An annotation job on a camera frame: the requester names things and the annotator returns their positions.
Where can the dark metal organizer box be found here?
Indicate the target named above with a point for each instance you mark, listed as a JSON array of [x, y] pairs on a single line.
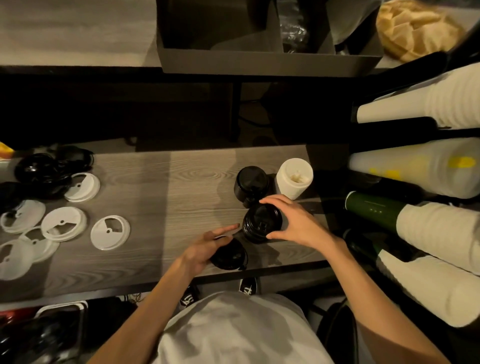
[[262, 63]]

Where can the grey foil pouch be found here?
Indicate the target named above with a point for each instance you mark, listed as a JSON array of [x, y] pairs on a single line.
[[352, 18]]

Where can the white paper cup stack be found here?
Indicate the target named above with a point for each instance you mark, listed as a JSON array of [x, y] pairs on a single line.
[[412, 105]]

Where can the black shoe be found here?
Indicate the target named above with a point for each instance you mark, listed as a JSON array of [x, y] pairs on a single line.
[[189, 298], [248, 287]]

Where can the person's right hand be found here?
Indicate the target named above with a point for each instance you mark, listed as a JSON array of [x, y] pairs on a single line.
[[303, 227]]

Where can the translucent yellow print cup stack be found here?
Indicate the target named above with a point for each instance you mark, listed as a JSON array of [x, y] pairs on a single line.
[[412, 168]]

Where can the clear plastic bag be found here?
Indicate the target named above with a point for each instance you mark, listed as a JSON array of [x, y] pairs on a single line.
[[294, 30]]

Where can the black right shoe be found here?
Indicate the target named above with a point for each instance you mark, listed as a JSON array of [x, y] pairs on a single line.
[[248, 287]]

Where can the person's left forearm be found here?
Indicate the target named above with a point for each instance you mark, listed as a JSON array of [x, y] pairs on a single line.
[[142, 318]]

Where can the person's right forearm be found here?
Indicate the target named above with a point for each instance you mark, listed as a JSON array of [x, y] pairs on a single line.
[[382, 307]]

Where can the pile of mixed cup lids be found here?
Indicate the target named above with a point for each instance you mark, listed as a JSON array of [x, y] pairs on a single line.
[[63, 225]]

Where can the white shirt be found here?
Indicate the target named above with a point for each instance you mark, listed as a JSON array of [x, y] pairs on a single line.
[[240, 330]]

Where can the stack of white lids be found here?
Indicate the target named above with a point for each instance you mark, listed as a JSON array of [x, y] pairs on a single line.
[[294, 176]]

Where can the black left shoe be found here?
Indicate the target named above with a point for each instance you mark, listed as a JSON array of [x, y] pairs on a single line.
[[189, 298]]

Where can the black cup lid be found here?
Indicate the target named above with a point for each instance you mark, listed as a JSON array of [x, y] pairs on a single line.
[[252, 183], [260, 221], [230, 258]]

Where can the black rounded object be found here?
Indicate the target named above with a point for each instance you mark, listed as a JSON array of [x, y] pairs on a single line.
[[337, 333]]

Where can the person's left hand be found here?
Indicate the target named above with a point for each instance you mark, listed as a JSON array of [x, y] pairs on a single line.
[[204, 249]]

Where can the tan crumpled paper bundle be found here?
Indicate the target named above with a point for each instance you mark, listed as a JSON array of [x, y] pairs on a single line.
[[416, 30]]

